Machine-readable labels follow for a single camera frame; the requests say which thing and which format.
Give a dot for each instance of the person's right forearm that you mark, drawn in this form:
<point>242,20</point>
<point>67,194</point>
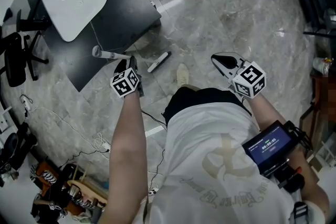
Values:
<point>265,110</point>

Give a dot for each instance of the wooden box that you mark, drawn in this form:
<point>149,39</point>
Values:
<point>89,187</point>

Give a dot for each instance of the person's black shorts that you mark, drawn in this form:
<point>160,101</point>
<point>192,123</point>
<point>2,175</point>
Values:
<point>199,98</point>

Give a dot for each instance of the person's left forearm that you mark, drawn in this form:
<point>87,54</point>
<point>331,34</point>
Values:
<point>128,139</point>

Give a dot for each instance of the black bag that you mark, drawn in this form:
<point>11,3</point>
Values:
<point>59,183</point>

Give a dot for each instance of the black screen device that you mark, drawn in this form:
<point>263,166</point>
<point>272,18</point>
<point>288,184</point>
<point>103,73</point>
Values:
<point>269,147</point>

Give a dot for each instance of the person's white printed t-shirt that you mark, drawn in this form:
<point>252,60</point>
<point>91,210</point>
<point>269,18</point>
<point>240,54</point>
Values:
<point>210,165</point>

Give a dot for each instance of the black office chair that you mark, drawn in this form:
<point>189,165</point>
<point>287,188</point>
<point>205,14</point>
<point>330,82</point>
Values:
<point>15,60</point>

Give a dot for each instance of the brown wooden cabinet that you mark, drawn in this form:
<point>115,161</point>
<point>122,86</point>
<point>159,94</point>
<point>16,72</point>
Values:
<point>321,97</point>

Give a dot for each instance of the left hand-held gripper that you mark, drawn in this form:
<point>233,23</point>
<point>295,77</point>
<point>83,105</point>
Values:
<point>123,84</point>

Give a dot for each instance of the black slatted chair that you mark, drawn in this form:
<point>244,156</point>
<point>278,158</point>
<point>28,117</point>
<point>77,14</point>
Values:
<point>312,0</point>

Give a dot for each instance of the black table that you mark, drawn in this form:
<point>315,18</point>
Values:
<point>123,8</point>

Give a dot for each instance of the zebra striped cloth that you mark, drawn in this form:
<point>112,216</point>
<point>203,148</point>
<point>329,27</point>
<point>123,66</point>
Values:
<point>48,175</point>

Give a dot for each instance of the person's beige shoe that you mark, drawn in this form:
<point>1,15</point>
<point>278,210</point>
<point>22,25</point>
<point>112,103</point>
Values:
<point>183,74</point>

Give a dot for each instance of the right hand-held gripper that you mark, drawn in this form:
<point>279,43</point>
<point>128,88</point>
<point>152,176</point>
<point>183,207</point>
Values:
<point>249,80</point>

